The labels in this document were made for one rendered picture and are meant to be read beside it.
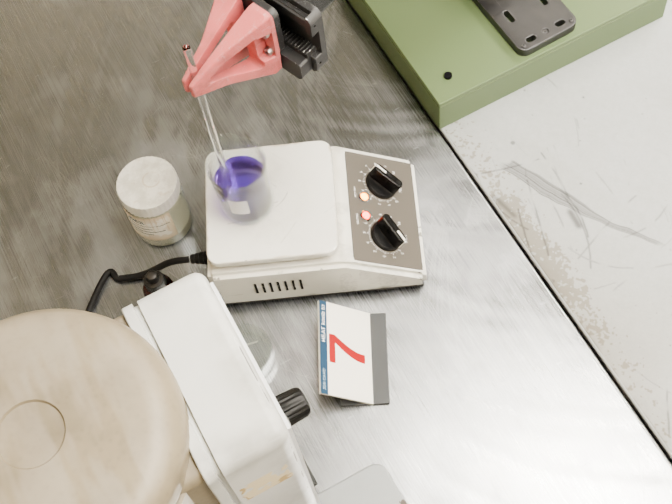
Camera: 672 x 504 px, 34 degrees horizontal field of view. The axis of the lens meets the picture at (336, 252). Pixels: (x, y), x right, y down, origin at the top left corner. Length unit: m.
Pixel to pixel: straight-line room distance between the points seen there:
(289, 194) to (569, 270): 0.28
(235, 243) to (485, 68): 0.32
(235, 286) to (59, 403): 0.65
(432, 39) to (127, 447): 0.83
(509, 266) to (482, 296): 0.04
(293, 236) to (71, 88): 0.36
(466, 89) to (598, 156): 0.15
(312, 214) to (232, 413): 0.63
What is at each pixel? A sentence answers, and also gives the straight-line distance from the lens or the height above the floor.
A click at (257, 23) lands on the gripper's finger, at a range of 0.84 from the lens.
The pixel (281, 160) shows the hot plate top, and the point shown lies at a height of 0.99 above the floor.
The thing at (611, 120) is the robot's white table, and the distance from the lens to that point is 1.17.
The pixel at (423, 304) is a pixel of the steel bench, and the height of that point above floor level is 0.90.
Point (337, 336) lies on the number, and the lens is 1.02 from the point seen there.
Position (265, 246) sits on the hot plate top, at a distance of 1.00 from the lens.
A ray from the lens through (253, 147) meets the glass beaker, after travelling 0.98.
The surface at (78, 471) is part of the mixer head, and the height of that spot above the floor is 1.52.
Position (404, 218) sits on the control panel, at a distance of 1.06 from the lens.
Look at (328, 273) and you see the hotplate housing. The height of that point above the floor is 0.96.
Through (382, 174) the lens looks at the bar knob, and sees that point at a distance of 1.05.
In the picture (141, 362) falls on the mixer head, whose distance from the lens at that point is 0.39.
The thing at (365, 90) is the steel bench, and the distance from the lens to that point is 1.18.
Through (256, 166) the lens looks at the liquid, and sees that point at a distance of 0.99.
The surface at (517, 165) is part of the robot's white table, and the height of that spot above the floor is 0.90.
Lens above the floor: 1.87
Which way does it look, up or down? 63 degrees down
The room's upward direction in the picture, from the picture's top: 10 degrees counter-clockwise
